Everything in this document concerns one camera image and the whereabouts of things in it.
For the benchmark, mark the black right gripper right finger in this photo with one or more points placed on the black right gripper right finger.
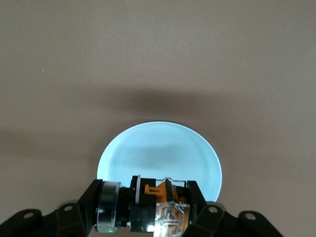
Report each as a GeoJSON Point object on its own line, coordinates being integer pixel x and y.
{"type": "Point", "coordinates": [212, 222]}

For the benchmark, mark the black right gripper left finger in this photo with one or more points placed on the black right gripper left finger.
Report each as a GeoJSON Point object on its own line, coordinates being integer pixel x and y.
{"type": "Point", "coordinates": [74, 219]}

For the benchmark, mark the orange and black push-button switch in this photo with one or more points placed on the orange and black push-button switch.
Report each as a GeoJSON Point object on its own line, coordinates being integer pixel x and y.
{"type": "Point", "coordinates": [143, 212]}

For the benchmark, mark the light blue round plate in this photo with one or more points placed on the light blue round plate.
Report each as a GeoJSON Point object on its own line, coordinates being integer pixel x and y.
{"type": "Point", "coordinates": [158, 148]}

